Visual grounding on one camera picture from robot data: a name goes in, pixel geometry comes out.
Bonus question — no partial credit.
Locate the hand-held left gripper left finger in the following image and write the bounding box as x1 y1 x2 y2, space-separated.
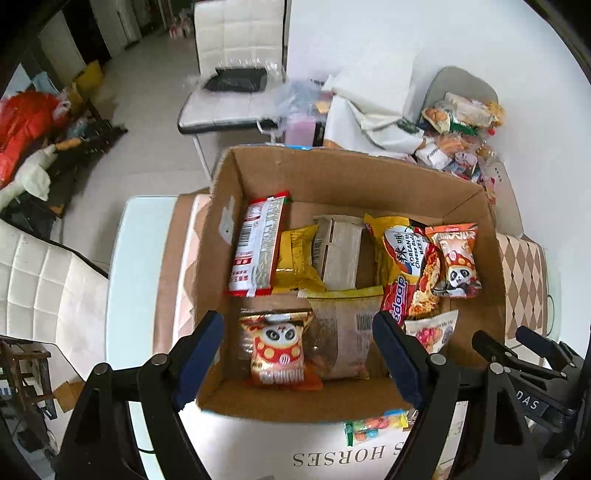
55 310 225 480

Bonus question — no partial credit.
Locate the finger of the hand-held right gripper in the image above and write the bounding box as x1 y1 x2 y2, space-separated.
516 325 585 374
472 330 513 367

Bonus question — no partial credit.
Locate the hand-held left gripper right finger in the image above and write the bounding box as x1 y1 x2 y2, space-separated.
373 310 541 480

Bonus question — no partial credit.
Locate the white pizza print snack packet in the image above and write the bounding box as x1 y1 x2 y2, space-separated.
404 309 459 355

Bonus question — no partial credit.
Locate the yellow-edged clear bread packet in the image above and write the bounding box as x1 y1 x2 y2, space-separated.
298 286 384 381

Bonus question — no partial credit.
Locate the colourful candy packet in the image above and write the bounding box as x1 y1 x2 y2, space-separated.
344 410 419 446

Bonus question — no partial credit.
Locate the panda print snack packet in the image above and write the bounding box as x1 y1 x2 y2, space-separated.
239 310 324 392
425 223 483 298

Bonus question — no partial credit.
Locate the yellow red instant noodle packet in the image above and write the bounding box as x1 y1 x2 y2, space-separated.
365 213 443 330

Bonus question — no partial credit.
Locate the pale snack packet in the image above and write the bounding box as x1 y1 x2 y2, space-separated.
313 215 365 291

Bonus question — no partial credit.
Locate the long red white snack packet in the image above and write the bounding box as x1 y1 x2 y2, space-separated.
225 190 291 297

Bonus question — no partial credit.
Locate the small yellow snack packet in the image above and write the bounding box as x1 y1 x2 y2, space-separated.
272 225 326 294

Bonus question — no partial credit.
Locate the cardboard box blue print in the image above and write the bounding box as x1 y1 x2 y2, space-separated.
194 144 506 424

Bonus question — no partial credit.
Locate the small brown carton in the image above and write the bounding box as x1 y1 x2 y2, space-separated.
53 379 84 411

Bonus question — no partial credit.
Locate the wooden stool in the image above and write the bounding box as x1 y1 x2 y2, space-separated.
0 337 58 418

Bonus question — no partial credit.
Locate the pile of assorted snack packets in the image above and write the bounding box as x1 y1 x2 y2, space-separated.
416 92 506 204

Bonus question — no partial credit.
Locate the white tote bag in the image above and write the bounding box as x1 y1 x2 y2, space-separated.
321 53 426 160

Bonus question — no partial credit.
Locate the black folded equipment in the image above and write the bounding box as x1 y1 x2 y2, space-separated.
46 117 129 162

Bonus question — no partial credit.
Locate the pink box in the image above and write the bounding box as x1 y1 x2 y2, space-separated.
284 113 324 146

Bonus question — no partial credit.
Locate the white plush goose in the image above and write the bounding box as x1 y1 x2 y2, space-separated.
0 138 88 210

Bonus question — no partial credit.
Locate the grey chair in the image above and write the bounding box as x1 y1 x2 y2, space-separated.
422 66 500 125

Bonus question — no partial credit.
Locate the clear plastic bag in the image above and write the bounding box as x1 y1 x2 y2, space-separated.
259 78 333 134

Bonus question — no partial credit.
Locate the black bag in plastic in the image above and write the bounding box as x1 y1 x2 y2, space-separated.
203 66 269 92

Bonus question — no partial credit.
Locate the red bag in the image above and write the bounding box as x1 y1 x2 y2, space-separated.
0 90 70 188

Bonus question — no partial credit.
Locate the yellow cardboard box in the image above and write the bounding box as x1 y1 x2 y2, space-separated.
69 60 105 109

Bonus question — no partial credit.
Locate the white quilted chair black frame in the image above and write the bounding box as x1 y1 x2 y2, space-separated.
0 222 109 352

